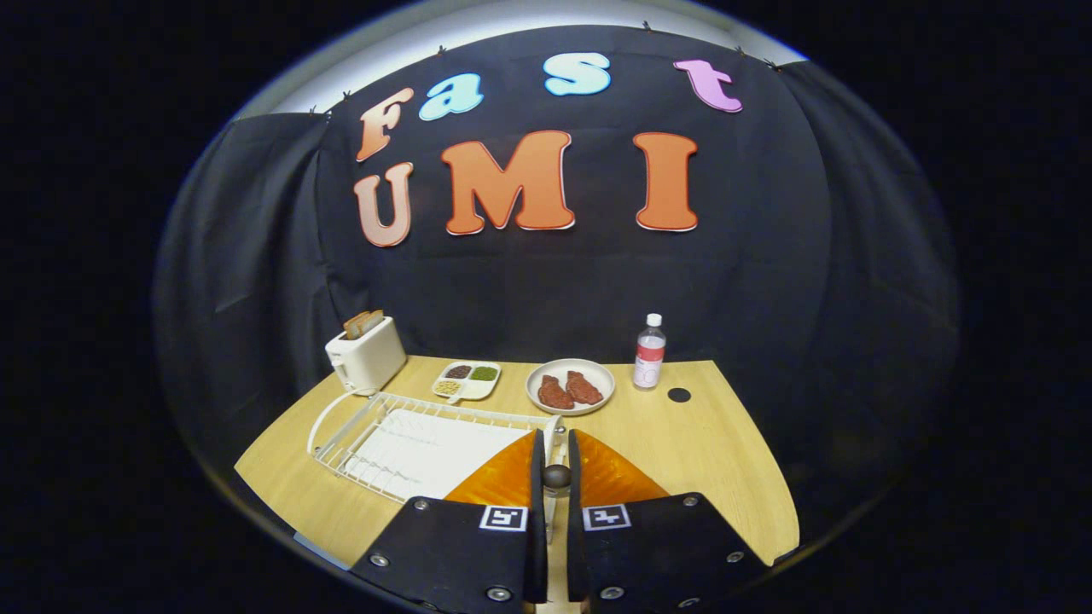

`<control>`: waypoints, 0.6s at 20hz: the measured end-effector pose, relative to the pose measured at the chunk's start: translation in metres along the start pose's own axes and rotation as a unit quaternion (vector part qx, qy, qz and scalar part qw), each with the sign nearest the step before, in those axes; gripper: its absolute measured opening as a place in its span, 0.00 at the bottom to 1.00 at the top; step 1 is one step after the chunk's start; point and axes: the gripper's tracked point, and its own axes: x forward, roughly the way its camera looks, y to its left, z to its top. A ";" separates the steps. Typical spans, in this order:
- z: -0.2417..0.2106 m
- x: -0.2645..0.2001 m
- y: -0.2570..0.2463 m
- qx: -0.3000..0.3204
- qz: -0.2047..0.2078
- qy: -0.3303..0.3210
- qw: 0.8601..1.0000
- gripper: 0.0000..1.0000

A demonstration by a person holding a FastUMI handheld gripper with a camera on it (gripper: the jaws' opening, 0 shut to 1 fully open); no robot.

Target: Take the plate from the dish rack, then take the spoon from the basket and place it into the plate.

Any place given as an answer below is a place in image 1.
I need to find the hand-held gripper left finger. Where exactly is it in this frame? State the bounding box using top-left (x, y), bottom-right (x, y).
top-left (350, 429), bottom-right (549, 614)

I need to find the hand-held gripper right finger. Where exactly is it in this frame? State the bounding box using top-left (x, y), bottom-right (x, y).
top-left (566, 429), bottom-right (773, 614)

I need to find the metal spoon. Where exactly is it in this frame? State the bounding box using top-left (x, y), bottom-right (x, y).
top-left (541, 463), bottom-right (574, 547)

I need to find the white wire dish rack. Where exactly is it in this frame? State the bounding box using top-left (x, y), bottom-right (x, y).
top-left (307, 390), bottom-right (566, 504)

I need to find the white divided dish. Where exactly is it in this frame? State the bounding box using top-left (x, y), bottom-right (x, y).
top-left (431, 361), bottom-right (502, 405)

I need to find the white round plate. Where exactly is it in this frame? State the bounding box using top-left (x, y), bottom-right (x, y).
top-left (526, 358), bottom-right (616, 416)

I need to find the white drain tray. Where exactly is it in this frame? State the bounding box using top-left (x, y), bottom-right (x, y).
top-left (346, 408), bottom-right (534, 502)

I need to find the red-brown steak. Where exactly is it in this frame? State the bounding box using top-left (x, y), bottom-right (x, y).
top-left (566, 370), bottom-right (605, 405)
top-left (537, 375), bottom-right (576, 410)

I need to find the clear bottle red label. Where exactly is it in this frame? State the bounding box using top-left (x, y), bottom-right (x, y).
top-left (633, 313), bottom-right (667, 391)

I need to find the white toaster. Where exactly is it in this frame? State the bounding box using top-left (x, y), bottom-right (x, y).
top-left (325, 316), bottom-right (408, 397)

